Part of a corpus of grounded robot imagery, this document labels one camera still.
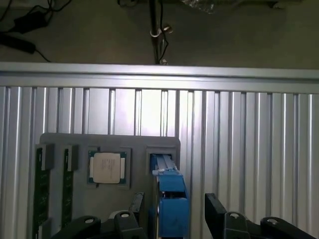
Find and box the grey parts rack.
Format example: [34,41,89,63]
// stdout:
[34,132,182,239]

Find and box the silver CPU chip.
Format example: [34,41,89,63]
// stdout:
[87,150,129,186]

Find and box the green RAM stick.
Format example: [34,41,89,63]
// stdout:
[63,148,74,222]
[35,147,50,234]

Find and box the metal stand pole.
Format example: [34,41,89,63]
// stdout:
[149,0,165,65]

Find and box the black power strip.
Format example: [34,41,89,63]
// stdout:
[0,32,35,54]

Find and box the black power adapter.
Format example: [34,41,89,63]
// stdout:
[8,10,51,34]

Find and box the clear plastic wrap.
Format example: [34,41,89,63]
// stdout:
[181,0,240,15]

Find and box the black cable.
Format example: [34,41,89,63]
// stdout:
[33,47,50,63]

